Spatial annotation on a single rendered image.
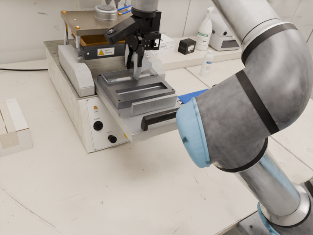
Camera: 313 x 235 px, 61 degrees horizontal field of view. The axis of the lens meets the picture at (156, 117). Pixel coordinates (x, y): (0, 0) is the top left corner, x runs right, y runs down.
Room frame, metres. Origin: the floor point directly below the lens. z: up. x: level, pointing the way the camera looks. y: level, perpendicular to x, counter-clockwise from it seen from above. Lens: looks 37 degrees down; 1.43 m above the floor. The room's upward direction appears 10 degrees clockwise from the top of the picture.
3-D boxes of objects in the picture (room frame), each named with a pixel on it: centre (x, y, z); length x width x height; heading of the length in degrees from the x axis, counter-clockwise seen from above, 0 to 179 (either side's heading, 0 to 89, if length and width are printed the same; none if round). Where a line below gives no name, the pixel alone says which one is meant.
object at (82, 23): (0.98, 0.24, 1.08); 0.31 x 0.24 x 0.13; 127
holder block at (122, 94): (0.73, 0.08, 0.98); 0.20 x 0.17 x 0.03; 127
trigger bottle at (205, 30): (1.62, -0.20, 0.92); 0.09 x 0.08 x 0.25; 158
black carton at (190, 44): (1.53, -0.11, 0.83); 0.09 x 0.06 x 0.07; 141
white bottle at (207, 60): (1.36, -0.22, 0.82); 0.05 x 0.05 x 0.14
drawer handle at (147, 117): (0.59, -0.03, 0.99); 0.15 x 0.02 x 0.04; 127
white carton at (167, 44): (1.44, 0.09, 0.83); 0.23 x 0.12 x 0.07; 137
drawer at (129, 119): (0.70, 0.06, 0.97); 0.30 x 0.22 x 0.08; 37
